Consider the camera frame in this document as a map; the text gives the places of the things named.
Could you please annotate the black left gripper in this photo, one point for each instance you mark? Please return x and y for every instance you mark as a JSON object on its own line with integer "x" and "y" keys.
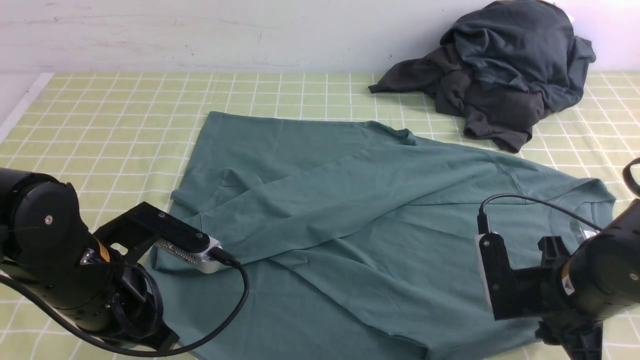
{"x": 97, "y": 281}

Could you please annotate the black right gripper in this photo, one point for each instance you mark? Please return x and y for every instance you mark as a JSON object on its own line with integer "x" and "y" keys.
{"x": 560, "y": 292}

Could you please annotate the green long-sleeved shirt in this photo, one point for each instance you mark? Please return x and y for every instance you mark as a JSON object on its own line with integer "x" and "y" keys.
{"x": 358, "y": 239}

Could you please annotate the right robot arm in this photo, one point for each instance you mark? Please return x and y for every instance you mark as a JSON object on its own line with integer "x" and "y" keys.
{"x": 612, "y": 255}

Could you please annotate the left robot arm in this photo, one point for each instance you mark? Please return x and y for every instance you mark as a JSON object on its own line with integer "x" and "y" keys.
{"x": 30, "y": 202}

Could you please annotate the dark grey crumpled garment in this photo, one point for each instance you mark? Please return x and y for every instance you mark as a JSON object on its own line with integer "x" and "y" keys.
{"x": 500, "y": 114}

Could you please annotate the green checkered tablecloth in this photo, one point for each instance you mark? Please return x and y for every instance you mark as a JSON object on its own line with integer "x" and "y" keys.
{"x": 124, "y": 137}

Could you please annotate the dark teal crumpled garment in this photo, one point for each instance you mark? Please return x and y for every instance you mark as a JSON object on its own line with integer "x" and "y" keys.
{"x": 526, "y": 45}

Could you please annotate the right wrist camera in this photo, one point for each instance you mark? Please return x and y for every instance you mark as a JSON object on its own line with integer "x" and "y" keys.
{"x": 479, "y": 240}

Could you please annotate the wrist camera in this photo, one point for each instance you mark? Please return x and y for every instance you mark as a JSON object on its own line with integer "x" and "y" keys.
{"x": 212, "y": 258}
{"x": 479, "y": 240}

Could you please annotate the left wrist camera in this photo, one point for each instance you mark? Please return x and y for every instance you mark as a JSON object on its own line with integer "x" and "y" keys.
{"x": 212, "y": 258}

